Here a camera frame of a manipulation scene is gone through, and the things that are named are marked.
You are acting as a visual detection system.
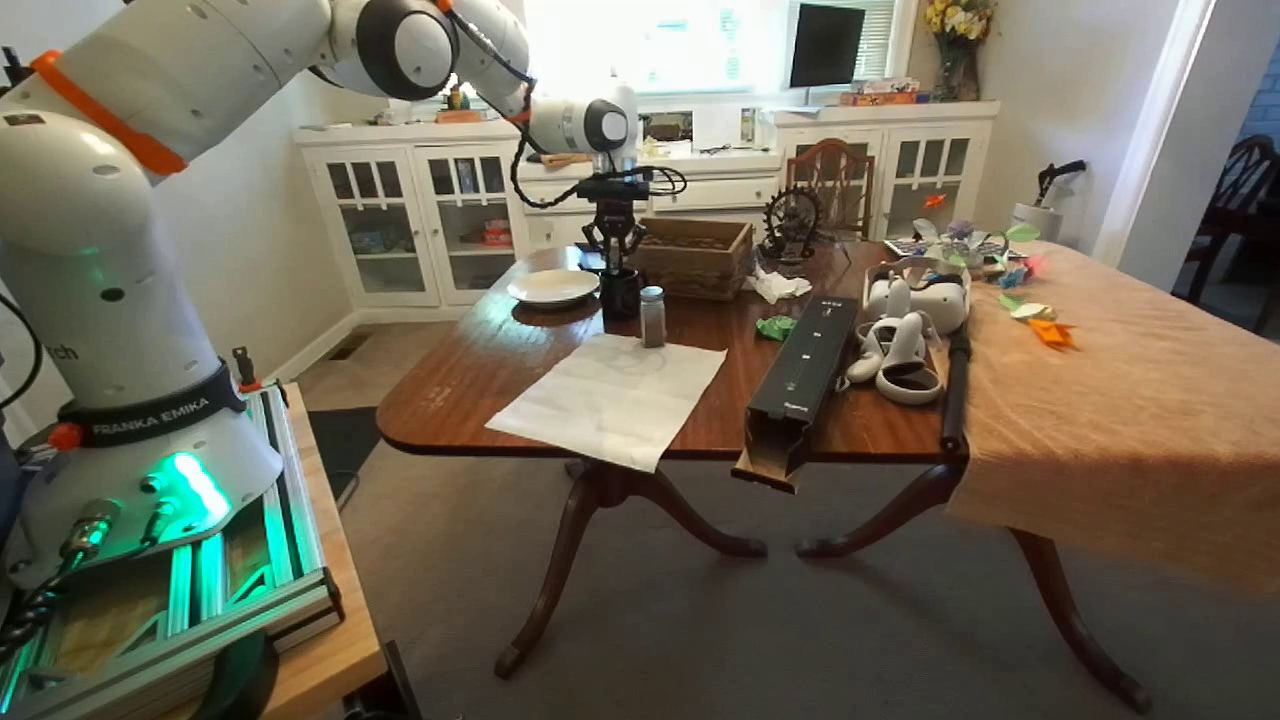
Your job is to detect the wooden dining chair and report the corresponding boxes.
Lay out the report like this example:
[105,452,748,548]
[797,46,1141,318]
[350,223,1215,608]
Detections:
[782,135,880,243]

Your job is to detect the white pot with black handle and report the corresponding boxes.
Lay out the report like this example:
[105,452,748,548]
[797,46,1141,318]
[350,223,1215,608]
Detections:
[1010,154,1091,248]

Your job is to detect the black mug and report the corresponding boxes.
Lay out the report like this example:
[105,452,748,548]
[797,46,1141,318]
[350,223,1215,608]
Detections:
[595,263,649,337]

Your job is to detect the pile of colourful toys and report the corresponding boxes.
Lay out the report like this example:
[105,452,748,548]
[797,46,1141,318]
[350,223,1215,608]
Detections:
[880,217,1040,293]

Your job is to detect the small orange toy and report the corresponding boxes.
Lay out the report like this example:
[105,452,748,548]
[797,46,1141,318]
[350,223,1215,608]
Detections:
[1029,315,1080,352]

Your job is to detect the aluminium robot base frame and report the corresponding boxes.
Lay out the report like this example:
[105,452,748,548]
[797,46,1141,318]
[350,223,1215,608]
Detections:
[0,374,345,720]

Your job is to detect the white sideboard cabinet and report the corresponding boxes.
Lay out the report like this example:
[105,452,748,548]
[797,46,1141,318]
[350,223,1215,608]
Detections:
[292,96,1003,322]

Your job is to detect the black iron wheel ornament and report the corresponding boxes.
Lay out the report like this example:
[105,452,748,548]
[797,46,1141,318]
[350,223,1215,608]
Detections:
[755,184,829,269]

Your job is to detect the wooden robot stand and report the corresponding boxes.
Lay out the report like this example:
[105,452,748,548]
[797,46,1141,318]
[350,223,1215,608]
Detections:
[258,385,394,720]

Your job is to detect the long black box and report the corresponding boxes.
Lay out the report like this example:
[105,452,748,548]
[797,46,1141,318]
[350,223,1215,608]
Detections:
[729,293,864,490]

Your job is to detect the wicker basket with wooden rim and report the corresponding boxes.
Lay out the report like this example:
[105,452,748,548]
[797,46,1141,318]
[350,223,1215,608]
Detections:
[629,217,760,303]

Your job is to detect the dining room window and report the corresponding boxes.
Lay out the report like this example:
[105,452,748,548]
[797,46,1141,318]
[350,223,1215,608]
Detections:
[526,0,925,105]

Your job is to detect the glass shaker with silver lid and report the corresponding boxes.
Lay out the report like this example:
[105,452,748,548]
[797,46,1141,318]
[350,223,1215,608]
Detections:
[637,278,673,352]

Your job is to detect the white VR controller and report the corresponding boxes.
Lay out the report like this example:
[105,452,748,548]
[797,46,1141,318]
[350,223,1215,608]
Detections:
[872,306,951,407]
[837,337,891,390]

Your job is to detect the yellow flowers in vase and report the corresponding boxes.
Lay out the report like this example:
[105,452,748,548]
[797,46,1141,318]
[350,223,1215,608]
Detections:
[921,0,995,105]

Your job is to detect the green yellow toy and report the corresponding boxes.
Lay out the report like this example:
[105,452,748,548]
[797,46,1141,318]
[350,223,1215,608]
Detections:
[995,285,1058,322]

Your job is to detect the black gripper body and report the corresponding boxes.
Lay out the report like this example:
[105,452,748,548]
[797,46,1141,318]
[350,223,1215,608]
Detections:
[579,163,658,233]

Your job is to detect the white crumpled tissue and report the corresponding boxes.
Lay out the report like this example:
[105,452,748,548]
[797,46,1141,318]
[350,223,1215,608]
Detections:
[740,263,815,306]

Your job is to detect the dark wooden chair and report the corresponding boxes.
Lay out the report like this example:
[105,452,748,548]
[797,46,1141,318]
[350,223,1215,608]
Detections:
[1172,130,1280,306]

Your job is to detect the black monitor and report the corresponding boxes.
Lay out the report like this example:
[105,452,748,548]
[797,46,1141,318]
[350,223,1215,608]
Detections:
[784,0,872,91]

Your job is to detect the black hanging strap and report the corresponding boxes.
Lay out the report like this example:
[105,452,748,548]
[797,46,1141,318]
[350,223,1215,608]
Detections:
[935,322,976,466]

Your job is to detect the grey base connector cable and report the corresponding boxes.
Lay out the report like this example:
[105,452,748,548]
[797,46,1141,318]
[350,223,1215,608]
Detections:
[0,490,128,662]

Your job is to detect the white plate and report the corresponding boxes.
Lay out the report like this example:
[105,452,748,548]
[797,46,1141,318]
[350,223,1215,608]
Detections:
[505,263,603,310]

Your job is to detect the orange tablecloth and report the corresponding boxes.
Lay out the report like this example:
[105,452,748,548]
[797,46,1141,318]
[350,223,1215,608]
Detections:
[935,235,1280,595]

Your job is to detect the white paper placemat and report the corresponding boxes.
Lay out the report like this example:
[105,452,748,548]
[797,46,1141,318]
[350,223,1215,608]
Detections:
[481,331,733,477]

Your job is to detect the black red stop button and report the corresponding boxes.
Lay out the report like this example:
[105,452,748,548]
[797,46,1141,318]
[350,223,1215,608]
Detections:
[230,339,264,395]

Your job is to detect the dark wooden dining table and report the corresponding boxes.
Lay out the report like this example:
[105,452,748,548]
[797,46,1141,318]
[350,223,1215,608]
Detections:
[371,235,1155,714]

